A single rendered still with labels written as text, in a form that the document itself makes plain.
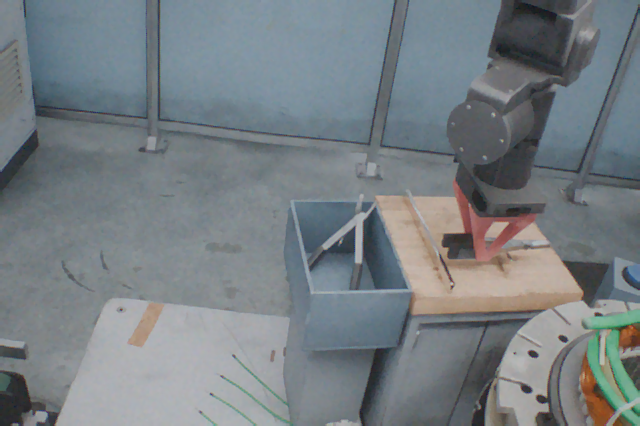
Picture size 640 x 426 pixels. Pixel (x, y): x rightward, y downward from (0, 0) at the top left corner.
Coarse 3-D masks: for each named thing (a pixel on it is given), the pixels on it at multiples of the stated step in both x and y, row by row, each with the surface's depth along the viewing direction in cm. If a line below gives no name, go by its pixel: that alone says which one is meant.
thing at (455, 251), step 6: (450, 246) 68; (456, 246) 68; (462, 246) 68; (468, 246) 68; (450, 252) 68; (456, 252) 68; (462, 252) 68; (468, 252) 68; (474, 252) 68; (450, 258) 68; (456, 258) 68; (462, 258) 68; (468, 258) 69; (474, 258) 69
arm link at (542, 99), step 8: (544, 88) 57; (552, 88) 58; (536, 96) 56; (544, 96) 57; (552, 96) 57; (536, 104) 57; (544, 104) 57; (552, 104) 58; (536, 112) 57; (544, 112) 58; (536, 120) 58; (544, 120) 59; (536, 128) 59; (544, 128) 59; (528, 136) 59; (536, 136) 59
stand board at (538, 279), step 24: (384, 216) 77; (408, 216) 78; (432, 216) 78; (456, 216) 79; (408, 240) 74; (408, 264) 70; (432, 264) 70; (456, 264) 71; (480, 264) 71; (528, 264) 73; (552, 264) 73; (432, 288) 67; (456, 288) 68; (480, 288) 68; (504, 288) 68; (528, 288) 69; (552, 288) 69; (576, 288) 70; (432, 312) 67; (456, 312) 68
